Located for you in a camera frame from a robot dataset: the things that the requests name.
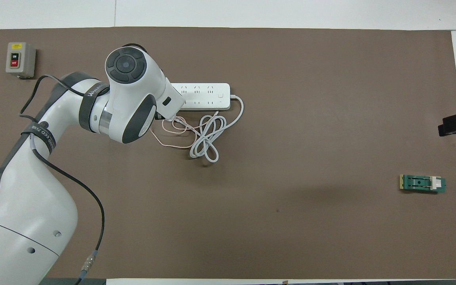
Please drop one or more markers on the white power strip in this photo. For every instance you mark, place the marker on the white power strip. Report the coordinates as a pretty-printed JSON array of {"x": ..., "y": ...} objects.
[{"x": 208, "y": 97}]

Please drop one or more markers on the grey push button box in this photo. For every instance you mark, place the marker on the grey push button box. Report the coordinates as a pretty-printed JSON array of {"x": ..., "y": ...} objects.
[{"x": 19, "y": 59}]

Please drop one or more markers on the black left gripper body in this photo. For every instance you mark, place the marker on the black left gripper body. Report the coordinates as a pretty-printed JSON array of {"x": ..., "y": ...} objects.
[{"x": 160, "y": 116}]

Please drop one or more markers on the green knife switch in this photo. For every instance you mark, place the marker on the green knife switch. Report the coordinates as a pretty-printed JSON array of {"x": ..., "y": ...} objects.
[{"x": 422, "y": 183}]

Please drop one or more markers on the brown table mat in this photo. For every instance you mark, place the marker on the brown table mat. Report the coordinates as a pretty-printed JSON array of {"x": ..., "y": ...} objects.
[{"x": 291, "y": 217}]

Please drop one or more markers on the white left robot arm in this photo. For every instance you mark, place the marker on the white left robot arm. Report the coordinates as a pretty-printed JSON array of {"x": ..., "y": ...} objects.
[{"x": 26, "y": 206}]

